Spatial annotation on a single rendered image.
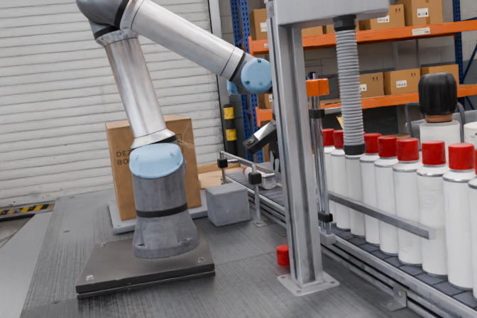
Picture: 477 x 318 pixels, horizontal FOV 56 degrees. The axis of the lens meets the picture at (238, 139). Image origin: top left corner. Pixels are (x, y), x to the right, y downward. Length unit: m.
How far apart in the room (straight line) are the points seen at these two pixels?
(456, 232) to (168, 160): 0.58
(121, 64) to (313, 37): 3.75
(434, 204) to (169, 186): 0.54
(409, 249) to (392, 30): 4.42
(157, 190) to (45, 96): 4.39
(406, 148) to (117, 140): 0.82
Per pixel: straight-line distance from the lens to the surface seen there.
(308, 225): 0.83
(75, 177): 5.36
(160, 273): 0.94
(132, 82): 1.13
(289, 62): 0.79
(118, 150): 1.32
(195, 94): 5.21
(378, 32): 5.05
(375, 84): 5.11
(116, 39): 1.14
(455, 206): 0.70
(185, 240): 1.03
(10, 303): 1.03
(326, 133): 0.98
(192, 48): 1.01
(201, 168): 1.99
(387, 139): 0.80
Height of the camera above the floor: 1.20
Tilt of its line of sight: 7 degrees down
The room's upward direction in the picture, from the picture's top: 6 degrees counter-clockwise
